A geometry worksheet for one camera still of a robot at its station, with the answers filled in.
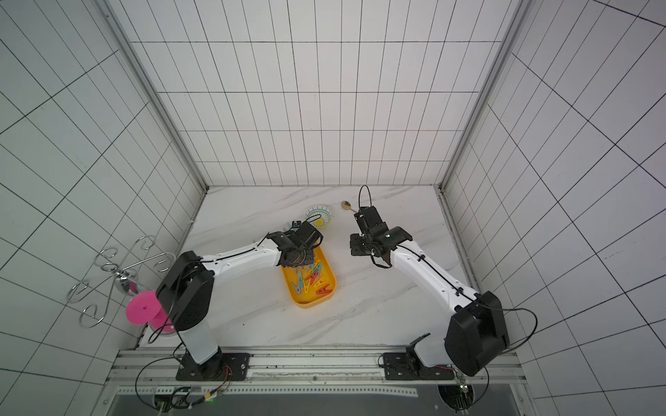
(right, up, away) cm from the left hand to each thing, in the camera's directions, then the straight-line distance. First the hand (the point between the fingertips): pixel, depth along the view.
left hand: (300, 259), depth 89 cm
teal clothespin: (0, -7, -1) cm, 7 cm away
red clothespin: (+9, -10, -2) cm, 14 cm away
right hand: (+17, +6, -6) cm, 19 cm away
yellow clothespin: (+7, -8, 0) cm, 11 cm away
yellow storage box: (+2, -12, -8) cm, 14 cm away
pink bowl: (-32, -5, -31) cm, 44 cm away
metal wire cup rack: (-39, +1, -27) cm, 48 cm away
